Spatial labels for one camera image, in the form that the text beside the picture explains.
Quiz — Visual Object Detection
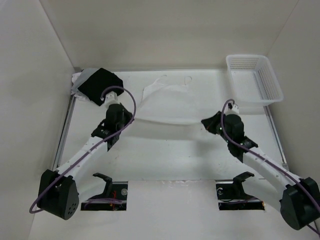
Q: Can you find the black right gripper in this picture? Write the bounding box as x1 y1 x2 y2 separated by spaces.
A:
200 110 232 143

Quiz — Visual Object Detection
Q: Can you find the white tank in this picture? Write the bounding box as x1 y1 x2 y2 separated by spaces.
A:
71 72 88 101
135 75 201 125

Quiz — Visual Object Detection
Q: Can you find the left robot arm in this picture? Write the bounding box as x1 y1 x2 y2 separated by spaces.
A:
29 103 136 220

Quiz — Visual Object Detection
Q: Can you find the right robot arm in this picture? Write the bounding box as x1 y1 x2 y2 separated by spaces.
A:
201 111 320 230

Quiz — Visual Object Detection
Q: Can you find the black folded tank top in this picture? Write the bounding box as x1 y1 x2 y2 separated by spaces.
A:
76 68 124 106

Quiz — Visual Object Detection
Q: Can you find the white folded tank top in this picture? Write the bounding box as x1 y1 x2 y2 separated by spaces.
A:
71 72 88 101

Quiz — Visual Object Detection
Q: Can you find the grey folded tank top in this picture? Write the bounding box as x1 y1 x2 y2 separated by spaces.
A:
71 68 98 92

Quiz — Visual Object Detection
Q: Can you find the white plastic basket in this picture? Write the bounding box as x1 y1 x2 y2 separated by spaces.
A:
225 54 284 107

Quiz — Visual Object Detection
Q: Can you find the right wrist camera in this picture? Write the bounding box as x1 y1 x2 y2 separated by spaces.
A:
226 101 240 115

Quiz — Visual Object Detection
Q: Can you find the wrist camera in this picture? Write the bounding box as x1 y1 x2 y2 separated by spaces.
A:
100 91 119 108
226 101 240 115

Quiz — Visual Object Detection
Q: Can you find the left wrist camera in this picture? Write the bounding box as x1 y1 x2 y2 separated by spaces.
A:
100 91 119 108

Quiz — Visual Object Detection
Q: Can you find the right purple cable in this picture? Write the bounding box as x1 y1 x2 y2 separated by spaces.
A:
220 99 320 236

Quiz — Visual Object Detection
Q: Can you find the purple cable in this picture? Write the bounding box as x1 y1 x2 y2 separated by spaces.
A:
220 99 320 236
29 85 137 214

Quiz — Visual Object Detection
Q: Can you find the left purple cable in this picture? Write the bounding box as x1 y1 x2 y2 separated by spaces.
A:
29 85 137 214

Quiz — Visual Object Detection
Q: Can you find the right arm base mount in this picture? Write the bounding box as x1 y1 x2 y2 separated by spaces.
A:
215 171 265 211

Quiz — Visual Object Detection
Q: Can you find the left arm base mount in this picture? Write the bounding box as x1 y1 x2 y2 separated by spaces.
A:
79 173 129 212

